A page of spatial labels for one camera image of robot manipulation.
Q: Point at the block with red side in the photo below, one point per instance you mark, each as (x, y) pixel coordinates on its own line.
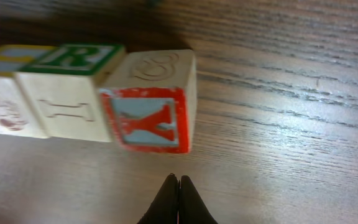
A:
(62, 86)

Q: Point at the block with red X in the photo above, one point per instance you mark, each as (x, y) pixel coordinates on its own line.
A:
(150, 101)

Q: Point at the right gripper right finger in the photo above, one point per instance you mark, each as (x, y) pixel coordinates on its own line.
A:
(191, 208)

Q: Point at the block with car picture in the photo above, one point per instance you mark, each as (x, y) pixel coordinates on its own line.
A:
(17, 118)

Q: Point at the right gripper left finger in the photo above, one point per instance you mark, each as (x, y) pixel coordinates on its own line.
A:
(164, 207)

